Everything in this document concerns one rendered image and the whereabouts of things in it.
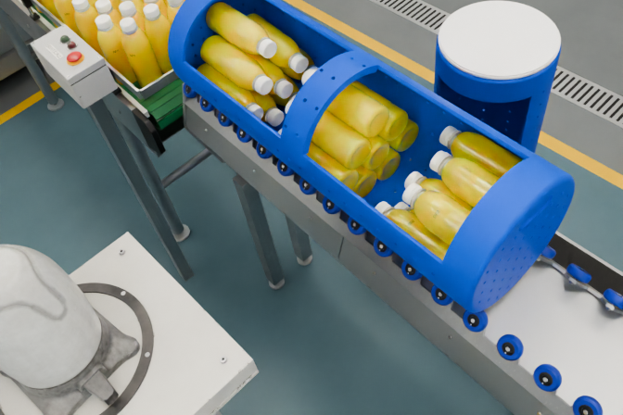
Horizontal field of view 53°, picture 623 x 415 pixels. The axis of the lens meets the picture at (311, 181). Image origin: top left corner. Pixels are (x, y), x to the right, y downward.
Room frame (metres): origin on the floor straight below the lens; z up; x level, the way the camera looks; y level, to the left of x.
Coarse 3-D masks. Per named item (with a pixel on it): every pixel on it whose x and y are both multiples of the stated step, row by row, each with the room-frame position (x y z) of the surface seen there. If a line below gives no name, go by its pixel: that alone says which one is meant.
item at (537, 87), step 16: (560, 48) 1.06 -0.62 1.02; (448, 64) 1.07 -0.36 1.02; (448, 80) 1.06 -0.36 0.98; (464, 80) 1.02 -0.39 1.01; (480, 80) 1.00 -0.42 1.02; (496, 80) 0.99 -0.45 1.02; (512, 80) 0.98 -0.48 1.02; (528, 80) 0.98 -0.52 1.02; (544, 80) 0.99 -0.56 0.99; (448, 96) 1.23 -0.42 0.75; (464, 96) 1.25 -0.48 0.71; (480, 96) 1.00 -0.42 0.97; (496, 96) 0.98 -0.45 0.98; (512, 96) 0.98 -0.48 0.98; (528, 96) 0.98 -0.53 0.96; (544, 96) 1.01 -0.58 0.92; (480, 112) 1.25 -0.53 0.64; (496, 112) 1.23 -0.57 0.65; (512, 112) 1.20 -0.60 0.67; (528, 112) 0.98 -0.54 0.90; (544, 112) 1.03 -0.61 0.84; (496, 128) 1.22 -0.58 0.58; (512, 128) 1.19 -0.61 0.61; (528, 128) 0.99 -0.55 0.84; (528, 144) 0.99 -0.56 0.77
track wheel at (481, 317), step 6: (468, 312) 0.48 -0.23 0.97; (480, 312) 0.47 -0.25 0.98; (468, 318) 0.47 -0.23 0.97; (474, 318) 0.47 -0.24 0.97; (480, 318) 0.46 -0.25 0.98; (486, 318) 0.46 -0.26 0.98; (468, 324) 0.46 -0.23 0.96; (474, 324) 0.46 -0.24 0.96; (480, 324) 0.46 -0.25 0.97; (486, 324) 0.45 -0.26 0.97; (474, 330) 0.45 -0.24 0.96; (480, 330) 0.45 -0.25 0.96
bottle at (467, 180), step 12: (444, 168) 0.68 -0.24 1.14; (456, 168) 0.67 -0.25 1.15; (468, 168) 0.66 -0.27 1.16; (480, 168) 0.66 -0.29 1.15; (444, 180) 0.67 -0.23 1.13; (456, 180) 0.65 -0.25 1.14; (468, 180) 0.64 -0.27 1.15; (480, 180) 0.63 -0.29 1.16; (492, 180) 0.63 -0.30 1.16; (456, 192) 0.64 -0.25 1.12; (468, 192) 0.62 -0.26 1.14; (480, 192) 0.61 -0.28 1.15; (468, 204) 0.62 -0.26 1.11
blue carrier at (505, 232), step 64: (192, 0) 1.20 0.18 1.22; (256, 0) 1.30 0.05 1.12; (192, 64) 1.18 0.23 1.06; (320, 64) 1.13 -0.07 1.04; (384, 64) 0.91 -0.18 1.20; (256, 128) 0.90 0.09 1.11; (320, 192) 0.76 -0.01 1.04; (384, 192) 0.79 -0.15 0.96; (512, 192) 0.54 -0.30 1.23; (448, 256) 0.50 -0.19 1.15; (512, 256) 0.50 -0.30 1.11
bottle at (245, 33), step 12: (216, 12) 1.20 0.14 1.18; (228, 12) 1.19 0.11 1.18; (240, 12) 1.20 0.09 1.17; (216, 24) 1.18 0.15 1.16; (228, 24) 1.16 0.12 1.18; (240, 24) 1.14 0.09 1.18; (252, 24) 1.13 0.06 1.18; (228, 36) 1.14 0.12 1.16; (240, 36) 1.11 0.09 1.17; (252, 36) 1.10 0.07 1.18; (264, 36) 1.10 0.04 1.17; (240, 48) 1.11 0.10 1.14; (252, 48) 1.09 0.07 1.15
